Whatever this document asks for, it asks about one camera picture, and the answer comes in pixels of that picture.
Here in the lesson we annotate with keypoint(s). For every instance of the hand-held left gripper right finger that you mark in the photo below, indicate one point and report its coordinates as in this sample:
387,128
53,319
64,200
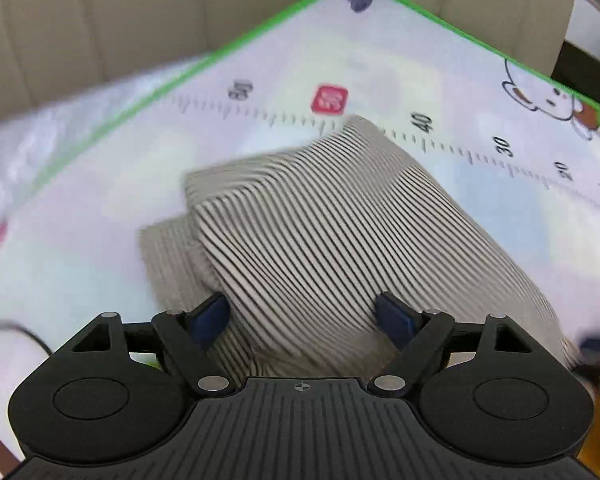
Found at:
392,317

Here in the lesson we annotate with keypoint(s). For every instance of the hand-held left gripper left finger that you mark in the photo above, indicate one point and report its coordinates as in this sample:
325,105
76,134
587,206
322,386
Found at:
210,317

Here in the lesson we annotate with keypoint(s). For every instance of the beige striped sweater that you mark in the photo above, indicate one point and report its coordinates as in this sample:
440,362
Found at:
305,235

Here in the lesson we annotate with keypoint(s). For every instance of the printed play mat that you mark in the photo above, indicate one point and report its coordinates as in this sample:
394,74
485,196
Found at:
105,170

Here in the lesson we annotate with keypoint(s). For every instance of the white quilted mattress cover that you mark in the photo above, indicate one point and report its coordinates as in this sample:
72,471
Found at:
20,150

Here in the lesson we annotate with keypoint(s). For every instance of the beige padded headboard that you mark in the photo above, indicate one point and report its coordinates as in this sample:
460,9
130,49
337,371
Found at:
130,10

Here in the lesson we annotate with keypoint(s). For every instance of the white table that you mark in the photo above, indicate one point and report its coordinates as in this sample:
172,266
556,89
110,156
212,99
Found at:
595,25

